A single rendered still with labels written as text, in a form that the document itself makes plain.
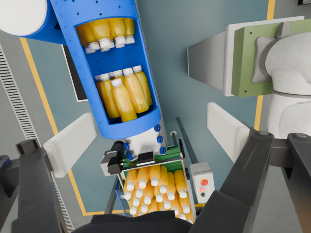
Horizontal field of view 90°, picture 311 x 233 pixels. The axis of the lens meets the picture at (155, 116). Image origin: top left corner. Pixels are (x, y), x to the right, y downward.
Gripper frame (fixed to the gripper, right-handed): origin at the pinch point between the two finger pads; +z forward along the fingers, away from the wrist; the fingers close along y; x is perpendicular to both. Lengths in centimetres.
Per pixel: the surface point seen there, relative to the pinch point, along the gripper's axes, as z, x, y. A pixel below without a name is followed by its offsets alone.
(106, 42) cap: 46, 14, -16
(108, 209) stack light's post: 63, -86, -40
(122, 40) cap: 50, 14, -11
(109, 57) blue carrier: 65, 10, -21
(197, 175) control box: 51, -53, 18
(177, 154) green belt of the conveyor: 71, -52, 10
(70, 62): 146, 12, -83
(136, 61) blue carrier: 63, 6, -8
